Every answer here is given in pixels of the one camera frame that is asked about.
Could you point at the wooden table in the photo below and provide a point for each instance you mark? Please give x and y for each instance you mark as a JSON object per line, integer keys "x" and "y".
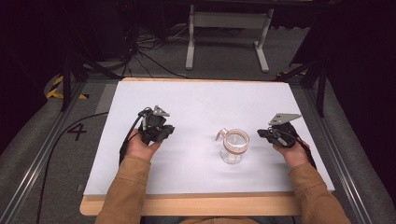
{"x": 193, "y": 204}

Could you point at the person's brown jacket torso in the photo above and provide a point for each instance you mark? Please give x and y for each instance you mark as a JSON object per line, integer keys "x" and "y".
{"x": 218, "y": 220}

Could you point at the black tripod stand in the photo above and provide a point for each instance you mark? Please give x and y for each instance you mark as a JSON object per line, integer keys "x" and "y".
{"x": 320, "y": 84}
{"x": 67, "y": 81}

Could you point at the yellow and black floor tape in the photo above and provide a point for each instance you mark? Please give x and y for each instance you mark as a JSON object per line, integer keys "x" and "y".
{"x": 53, "y": 93}

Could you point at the white table mat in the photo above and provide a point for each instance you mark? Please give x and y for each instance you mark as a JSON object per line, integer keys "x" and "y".
{"x": 199, "y": 105}

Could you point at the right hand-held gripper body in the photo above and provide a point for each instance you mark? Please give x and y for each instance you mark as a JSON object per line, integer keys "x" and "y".
{"x": 285, "y": 132}

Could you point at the aluminium floor rail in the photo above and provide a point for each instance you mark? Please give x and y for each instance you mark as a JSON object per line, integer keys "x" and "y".
{"x": 337, "y": 161}
{"x": 37, "y": 161}

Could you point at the glass jar with hinged lid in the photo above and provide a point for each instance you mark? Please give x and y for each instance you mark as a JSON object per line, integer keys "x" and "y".
{"x": 234, "y": 146}

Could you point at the person's right hand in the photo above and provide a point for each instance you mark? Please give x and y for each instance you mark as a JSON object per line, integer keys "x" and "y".
{"x": 292, "y": 155}

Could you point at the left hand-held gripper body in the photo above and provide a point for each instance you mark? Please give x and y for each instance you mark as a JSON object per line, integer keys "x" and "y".
{"x": 152, "y": 124}

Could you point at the person's left hand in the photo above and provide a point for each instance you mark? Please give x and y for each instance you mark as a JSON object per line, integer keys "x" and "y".
{"x": 140, "y": 149}

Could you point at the white metal stand frame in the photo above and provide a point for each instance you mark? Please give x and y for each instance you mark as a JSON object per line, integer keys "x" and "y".
{"x": 190, "y": 46}

